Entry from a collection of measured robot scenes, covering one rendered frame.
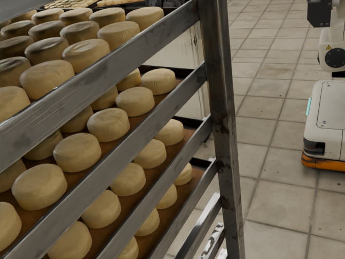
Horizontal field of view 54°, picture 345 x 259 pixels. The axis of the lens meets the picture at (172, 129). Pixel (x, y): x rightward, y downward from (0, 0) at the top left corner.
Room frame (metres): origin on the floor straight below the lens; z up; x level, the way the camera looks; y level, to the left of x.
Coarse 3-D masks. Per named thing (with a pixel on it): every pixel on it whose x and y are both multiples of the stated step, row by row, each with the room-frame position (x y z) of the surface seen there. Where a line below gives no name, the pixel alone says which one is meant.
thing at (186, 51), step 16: (192, 32) 1.78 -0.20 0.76; (176, 48) 1.82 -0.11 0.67; (192, 48) 1.78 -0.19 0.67; (144, 64) 1.93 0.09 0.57; (160, 64) 1.88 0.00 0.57; (176, 64) 1.83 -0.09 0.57; (192, 64) 1.78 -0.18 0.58; (192, 96) 1.80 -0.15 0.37; (192, 112) 1.81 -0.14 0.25; (208, 112) 1.83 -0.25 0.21
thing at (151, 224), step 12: (192, 168) 0.47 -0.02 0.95; (180, 180) 0.43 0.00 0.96; (192, 180) 0.44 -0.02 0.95; (168, 192) 0.40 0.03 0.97; (180, 192) 0.42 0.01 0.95; (168, 204) 0.39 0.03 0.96; (180, 204) 0.39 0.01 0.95; (156, 216) 0.36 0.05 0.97; (168, 216) 0.37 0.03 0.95; (144, 228) 0.34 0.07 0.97; (156, 228) 0.35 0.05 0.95; (132, 240) 0.32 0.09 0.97; (144, 240) 0.33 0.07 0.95; (156, 240) 0.33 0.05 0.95; (132, 252) 0.30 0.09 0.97; (144, 252) 0.31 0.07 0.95
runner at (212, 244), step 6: (216, 228) 0.48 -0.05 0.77; (222, 228) 0.45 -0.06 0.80; (216, 234) 0.46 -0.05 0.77; (222, 234) 0.45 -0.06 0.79; (210, 240) 0.45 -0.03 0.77; (216, 240) 0.43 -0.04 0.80; (222, 240) 0.44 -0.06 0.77; (210, 246) 0.44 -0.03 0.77; (216, 246) 0.42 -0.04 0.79; (204, 252) 0.43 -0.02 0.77; (210, 252) 0.40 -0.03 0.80; (216, 252) 0.42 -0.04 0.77; (198, 258) 0.42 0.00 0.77; (204, 258) 0.41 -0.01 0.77; (210, 258) 0.40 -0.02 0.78
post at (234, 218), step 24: (216, 0) 0.44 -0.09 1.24; (216, 24) 0.44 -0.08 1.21; (216, 48) 0.44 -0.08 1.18; (216, 72) 0.44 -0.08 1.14; (216, 96) 0.45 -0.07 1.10; (216, 120) 0.45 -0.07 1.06; (216, 144) 0.45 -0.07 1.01; (240, 192) 0.46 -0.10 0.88; (240, 216) 0.45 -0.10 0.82; (240, 240) 0.44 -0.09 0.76
